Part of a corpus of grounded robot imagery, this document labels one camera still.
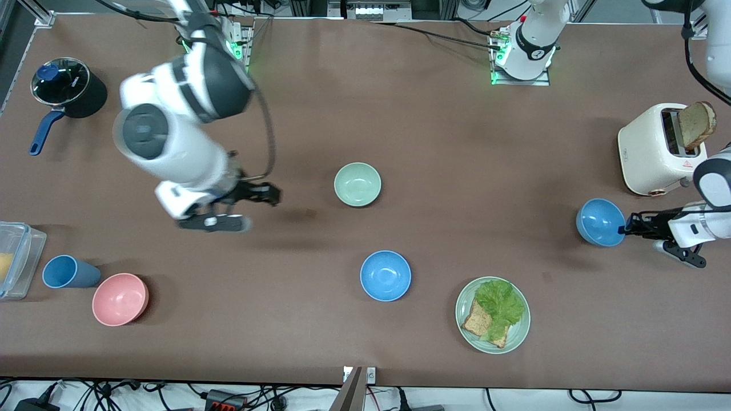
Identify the blue bowl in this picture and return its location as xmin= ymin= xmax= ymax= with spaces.
xmin=576 ymin=198 xmax=628 ymax=248
xmin=360 ymin=250 xmax=412 ymax=302

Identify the green bowl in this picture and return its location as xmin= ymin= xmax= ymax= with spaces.
xmin=334 ymin=162 xmax=382 ymax=207

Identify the pink bowl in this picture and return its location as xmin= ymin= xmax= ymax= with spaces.
xmin=92 ymin=273 xmax=150 ymax=327

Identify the cream white toaster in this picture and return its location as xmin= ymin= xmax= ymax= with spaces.
xmin=617 ymin=103 xmax=709 ymax=197

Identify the brown toast slice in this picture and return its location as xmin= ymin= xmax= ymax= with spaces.
xmin=677 ymin=101 xmax=718 ymax=152

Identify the blue plastic cup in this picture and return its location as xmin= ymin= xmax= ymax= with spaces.
xmin=42 ymin=255 xmax=102 ymax=289

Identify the green lettuce leaf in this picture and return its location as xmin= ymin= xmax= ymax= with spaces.
xmin=475 ymin=279 xmax=526 ymax=342

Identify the green plate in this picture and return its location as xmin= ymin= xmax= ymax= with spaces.
xmin=455 ymin=276 xmax=532 ymax=354

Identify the glass pot lid blue knob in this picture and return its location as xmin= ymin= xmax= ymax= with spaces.
xmin=31 ymin=57 xmax=91 ymax=107

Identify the clear container with blue lid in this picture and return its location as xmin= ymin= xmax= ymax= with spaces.
xmin=0 ymin=221 xmax=48 ymax=301

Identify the brown bread slice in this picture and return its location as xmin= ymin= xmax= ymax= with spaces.
xmin=461 ymin=299 xmax=509 ymax=349

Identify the black red power strip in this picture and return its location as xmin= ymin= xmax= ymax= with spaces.
xmin=204 ymin=389 xmax=247 ymax=411

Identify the grey control box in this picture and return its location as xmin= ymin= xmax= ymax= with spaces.
xmin=328 ymin=0 xmax=413 ymax=22

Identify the dark metal pole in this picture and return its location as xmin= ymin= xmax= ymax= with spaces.
xmin=328 ymin=366 xmax=367 ymax=411

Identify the black power adapter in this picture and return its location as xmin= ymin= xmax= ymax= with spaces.
xmin=14 ymin=398 xmax=61 ymax=411

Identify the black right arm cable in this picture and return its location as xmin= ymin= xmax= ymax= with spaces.
xmin=243 ymin=84 xmax=277 ymax=181

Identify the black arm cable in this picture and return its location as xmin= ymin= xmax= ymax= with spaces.
xmin=683 ymin=0 xmax=731 ymax=107
xmin=243 ymin=84 xmax=277 ymax=181

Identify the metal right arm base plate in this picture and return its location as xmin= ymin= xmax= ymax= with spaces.
xmin=224 ymin=16 xmax=256 ymax=76

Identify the black pot with blue handle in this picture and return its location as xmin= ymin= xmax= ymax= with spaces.
xmin=29 ymin=57 xmax=108 ymax=156

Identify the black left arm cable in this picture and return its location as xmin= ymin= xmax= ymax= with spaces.
xmin=683 ymin=0 xmax=731 ymax=107

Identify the black looped floor cable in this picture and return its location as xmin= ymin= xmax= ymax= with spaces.
xmin=568 ymin=389 xmax=622 ymax=404

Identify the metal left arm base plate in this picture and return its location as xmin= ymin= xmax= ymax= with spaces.
xmin=490 ymin=27 xmax=552 ymax=87

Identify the small metal bracket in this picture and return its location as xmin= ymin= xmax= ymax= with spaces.
xmin=343 ymin=366 xmax=377 ymax=384

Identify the aluminium frame rail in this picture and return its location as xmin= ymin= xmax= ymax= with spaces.
xmin=0 ymin=0 xmax=57 ymax=118

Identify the black cable on table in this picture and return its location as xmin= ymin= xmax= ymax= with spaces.
xmin=370 ymin=19 xmax=504 ymax=52

